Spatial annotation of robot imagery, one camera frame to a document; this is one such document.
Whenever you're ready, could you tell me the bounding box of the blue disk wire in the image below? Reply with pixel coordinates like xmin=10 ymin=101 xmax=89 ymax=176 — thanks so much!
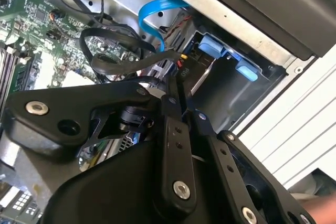
xmin=138 ymin=0 xmax=191 ymax=53

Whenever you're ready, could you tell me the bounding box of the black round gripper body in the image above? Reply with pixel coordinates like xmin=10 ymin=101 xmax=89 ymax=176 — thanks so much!
xmin=40 ymin=140 xmax=242 ymax=224

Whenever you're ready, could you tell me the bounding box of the hard disk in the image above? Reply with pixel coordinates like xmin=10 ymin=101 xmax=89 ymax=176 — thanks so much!
xmin=182 ymin=31 xmax=260 ymax=96

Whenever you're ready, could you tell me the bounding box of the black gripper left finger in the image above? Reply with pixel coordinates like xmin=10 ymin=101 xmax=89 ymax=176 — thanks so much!
xmin=4 ymin=76 xmax=198 ymax=211

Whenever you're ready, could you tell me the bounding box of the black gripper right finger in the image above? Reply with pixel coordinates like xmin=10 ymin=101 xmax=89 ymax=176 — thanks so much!
xmin=180 ymin=81 xmax=316 ymax=224

